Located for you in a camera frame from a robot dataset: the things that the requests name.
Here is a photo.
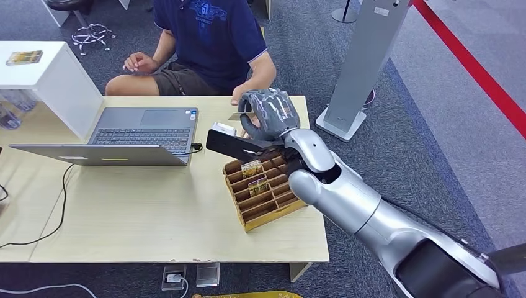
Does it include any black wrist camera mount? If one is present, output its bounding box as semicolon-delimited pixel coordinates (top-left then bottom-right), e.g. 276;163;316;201
205;129;285;162

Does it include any person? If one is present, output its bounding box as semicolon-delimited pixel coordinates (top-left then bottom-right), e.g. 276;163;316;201
104;0;277;107

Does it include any office chair chrome base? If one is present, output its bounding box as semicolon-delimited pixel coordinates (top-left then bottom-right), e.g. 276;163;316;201
45;0;117;56

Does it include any light wooden table leg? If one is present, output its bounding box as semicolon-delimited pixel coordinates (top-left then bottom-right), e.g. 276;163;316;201
288;262;313;283

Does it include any person's left hand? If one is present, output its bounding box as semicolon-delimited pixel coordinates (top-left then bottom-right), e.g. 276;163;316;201
230;83;255;107

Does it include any barrier stanchion post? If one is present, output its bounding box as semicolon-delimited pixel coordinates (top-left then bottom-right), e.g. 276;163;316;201
331;0;359;24

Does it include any red barrier belt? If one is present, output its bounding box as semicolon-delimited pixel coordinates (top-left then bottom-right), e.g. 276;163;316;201
412;0;526;141

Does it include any white plug with cable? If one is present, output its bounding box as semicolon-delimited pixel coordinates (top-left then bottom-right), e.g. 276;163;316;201
166;273;190;298

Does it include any grey laptop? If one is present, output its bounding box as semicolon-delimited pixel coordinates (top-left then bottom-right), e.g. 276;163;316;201
9;107;200;168

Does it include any white box shelf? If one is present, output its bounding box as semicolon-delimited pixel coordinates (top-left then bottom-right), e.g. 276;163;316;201
0;40;104;143

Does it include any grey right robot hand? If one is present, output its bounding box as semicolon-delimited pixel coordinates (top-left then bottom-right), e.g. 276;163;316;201
238;87;301;143

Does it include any white card reader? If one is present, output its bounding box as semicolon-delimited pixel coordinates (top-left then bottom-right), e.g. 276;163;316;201
212;122;238;137

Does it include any wooden card holder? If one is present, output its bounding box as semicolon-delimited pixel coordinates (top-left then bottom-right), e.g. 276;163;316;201
222;150;309;234

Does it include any white cable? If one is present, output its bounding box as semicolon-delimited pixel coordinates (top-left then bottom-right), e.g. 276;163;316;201
0;282;98;298

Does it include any black laptop cable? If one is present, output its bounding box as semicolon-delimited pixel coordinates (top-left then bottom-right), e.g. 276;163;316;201
0;142;204;250

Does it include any floor socket box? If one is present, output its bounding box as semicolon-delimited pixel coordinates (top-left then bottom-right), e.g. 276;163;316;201
161;264;188;292

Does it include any grey kiosk stand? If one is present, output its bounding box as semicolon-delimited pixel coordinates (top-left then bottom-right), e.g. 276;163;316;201
315;0;412;143

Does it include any silver floor socket cover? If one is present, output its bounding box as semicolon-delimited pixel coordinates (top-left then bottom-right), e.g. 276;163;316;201
195;262;221;288

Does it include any person's right hand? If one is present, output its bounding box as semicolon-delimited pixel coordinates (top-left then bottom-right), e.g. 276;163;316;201
122;51;159;76

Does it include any yellow flat object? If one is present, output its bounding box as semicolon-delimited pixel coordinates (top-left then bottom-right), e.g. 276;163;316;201
192;291;304;298

